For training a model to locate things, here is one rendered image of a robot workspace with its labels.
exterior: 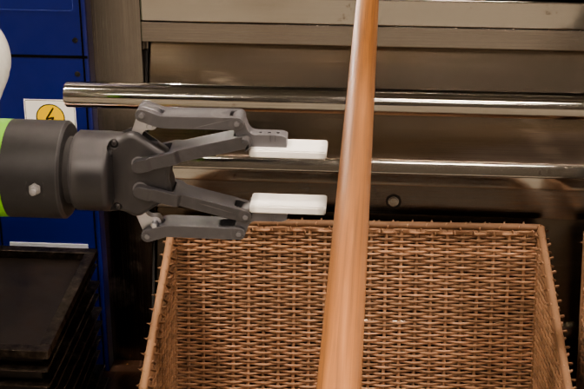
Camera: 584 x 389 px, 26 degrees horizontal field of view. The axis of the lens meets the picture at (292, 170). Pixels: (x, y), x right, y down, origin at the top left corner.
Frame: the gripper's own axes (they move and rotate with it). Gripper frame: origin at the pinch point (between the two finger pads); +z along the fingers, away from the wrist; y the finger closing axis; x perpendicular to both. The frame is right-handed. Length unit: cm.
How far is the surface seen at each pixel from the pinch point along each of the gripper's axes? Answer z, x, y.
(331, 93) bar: 2.4, -27.5, 1.6
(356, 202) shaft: 6.2, 8.5, -1.5
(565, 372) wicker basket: 32, -34, 41
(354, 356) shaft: 6.7, 32.4, -1.0
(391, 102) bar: 9.1, -27.0, 2.4
